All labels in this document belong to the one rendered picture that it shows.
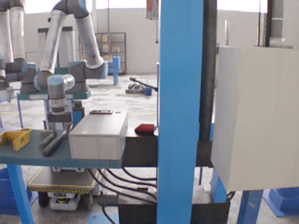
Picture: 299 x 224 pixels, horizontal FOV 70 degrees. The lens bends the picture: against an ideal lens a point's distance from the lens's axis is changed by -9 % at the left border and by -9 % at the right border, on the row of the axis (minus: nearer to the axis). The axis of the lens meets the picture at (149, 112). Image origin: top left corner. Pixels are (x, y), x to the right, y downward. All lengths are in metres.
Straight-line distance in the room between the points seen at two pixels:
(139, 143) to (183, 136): 0.34
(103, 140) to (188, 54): 0.54
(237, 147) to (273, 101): 0.15
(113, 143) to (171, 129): 0.27
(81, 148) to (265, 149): 0.79
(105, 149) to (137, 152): 0.32
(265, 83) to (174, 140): 0.60
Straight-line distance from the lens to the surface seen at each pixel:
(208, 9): 1.21
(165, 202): 1.27
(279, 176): 0.75
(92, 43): 1.82
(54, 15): 1.69
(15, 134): 1.48
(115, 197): 1.78
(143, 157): 1.39
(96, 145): 1.10
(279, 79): 0.64
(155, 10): 1.66
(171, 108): 1.05
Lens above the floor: 1.57
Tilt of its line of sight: 15 degrees down
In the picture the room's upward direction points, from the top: straight up
